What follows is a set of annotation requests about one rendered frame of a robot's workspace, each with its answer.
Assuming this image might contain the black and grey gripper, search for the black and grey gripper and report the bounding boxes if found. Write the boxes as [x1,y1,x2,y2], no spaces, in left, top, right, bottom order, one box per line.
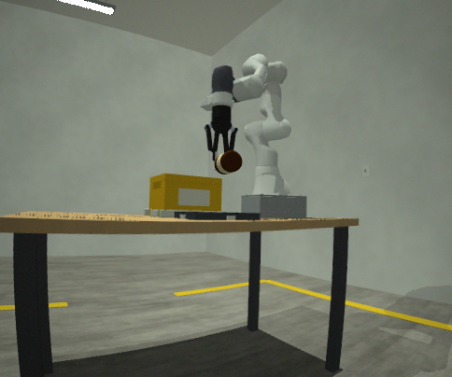
[205,105,238,170]

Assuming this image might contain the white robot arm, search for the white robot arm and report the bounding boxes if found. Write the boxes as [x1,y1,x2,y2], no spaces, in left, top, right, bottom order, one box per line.
[200,54,295,196]

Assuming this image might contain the yellow plastic crate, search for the yellow plastic crate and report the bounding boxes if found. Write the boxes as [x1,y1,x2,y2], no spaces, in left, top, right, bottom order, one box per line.
[148,174,222,216]

